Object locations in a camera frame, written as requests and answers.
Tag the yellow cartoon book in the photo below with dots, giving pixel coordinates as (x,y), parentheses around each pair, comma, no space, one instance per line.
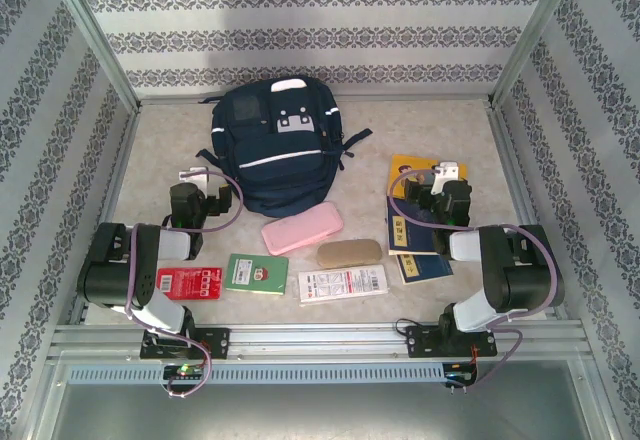
(405,165)

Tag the navy blue backpack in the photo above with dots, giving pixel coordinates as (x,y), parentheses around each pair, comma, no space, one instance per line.
(280,160)

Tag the green notebook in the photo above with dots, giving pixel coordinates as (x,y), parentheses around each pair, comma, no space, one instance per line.
(257,275)

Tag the red package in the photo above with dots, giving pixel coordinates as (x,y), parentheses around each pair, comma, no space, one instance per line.
(189,284)

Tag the pink pencil case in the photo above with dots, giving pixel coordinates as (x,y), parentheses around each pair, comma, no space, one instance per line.
(302,227)

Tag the tan glasses case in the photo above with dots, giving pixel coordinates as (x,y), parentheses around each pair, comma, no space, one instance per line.
(349,253)

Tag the white ruler set package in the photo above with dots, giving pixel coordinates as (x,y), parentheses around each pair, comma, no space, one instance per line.
(344,285)

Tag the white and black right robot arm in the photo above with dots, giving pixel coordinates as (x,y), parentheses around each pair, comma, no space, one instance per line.
(525,280)

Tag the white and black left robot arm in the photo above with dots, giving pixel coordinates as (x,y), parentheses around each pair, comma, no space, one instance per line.
(107,270)

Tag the circuit board with green light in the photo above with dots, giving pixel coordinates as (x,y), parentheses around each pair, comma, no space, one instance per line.
(182,371)

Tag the small circuit board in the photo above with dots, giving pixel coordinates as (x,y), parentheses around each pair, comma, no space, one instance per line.
(457,375)

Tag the grey metal panel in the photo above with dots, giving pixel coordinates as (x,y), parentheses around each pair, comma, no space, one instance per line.
(320,412)

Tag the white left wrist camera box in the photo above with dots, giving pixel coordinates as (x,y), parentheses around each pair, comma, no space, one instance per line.
(197,177)

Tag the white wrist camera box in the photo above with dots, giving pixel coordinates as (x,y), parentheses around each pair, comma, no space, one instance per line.
(197,177)
(445,172)

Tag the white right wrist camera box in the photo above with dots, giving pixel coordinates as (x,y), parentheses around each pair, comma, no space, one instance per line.
(445,172)

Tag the aluminium side rail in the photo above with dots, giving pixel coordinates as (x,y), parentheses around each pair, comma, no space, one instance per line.
(525,210)
(107,210)

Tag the thin aluminium rail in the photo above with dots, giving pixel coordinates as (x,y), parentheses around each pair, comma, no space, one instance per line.
(400,99)

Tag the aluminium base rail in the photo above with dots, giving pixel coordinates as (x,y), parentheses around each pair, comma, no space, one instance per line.
(315,340)

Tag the aluminium frame post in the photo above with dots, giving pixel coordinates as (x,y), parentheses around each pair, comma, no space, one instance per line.
(95,40)
(535,35)

